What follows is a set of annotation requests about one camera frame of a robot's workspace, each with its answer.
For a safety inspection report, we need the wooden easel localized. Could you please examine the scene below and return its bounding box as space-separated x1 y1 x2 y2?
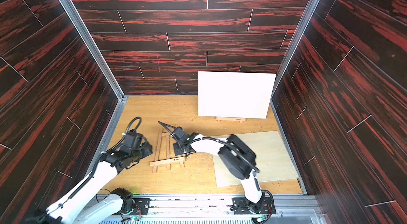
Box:
216 117 246 123
149 128 185 174

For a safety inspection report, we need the white canvas board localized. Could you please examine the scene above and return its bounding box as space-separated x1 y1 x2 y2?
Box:
213 131 299 187
198 71 276 119

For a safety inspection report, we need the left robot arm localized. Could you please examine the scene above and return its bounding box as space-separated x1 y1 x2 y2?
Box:
25 141 153 224

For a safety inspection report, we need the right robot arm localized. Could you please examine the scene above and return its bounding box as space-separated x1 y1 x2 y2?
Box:
159 122 266 214

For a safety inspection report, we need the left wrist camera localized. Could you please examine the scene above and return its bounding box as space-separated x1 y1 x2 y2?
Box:
120 117 143 155

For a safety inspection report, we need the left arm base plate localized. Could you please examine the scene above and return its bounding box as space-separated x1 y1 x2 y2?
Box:
113 198 151 217

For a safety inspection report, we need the aluminium front rail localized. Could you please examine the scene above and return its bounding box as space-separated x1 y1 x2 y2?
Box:
102 194 329 224

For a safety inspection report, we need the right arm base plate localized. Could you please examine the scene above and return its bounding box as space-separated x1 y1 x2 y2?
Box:
230 196 276 215

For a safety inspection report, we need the left aluminium corner post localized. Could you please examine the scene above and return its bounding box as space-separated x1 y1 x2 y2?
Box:
58 0 126 102

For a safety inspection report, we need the aluminium corner post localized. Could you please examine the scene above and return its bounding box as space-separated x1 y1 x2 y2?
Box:
272 0 320 96
58 0 126 102

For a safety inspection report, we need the right aluminium corner post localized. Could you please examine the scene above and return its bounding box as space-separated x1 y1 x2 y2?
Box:
272 0 320 96

